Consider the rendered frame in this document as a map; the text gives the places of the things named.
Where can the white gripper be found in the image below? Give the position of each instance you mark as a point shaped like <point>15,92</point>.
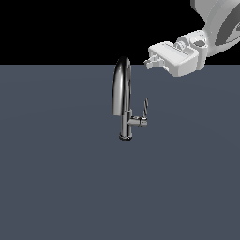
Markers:
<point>179,61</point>

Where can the chrome gooseneck faucet spout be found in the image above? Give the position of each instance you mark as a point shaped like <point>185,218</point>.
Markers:
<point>121,84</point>

